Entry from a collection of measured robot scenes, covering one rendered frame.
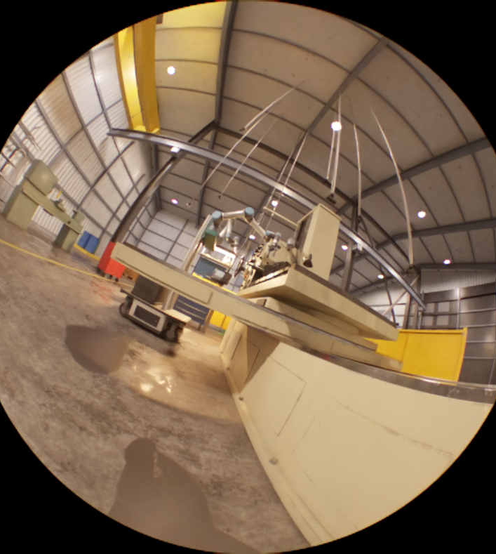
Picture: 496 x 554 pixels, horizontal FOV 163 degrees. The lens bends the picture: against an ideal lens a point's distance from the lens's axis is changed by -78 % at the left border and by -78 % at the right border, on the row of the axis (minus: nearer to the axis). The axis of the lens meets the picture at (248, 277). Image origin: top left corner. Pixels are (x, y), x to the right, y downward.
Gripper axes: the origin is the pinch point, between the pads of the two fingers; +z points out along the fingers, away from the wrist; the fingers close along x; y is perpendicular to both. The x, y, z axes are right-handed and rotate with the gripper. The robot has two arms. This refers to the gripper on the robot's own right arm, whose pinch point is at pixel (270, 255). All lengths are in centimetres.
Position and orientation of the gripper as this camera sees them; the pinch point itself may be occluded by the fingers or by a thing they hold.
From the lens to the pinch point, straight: 209.3
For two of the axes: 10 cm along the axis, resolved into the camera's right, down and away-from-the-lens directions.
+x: 4.4, -0.5, -9.0
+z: -3.8, 9.0, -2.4
